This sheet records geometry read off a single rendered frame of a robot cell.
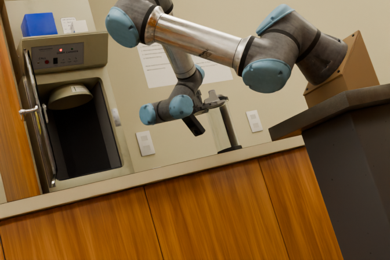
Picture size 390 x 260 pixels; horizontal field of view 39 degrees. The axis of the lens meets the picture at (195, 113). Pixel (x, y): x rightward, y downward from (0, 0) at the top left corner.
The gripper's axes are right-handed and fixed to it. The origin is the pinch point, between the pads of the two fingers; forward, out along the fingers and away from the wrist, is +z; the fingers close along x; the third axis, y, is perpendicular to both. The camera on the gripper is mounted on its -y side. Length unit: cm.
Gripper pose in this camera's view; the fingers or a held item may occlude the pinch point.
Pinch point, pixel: (215, 107)
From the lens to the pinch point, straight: 211.5
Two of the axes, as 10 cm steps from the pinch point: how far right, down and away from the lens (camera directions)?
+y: -3.3, -9.3, 1.4
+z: 7.0, -1.4, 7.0
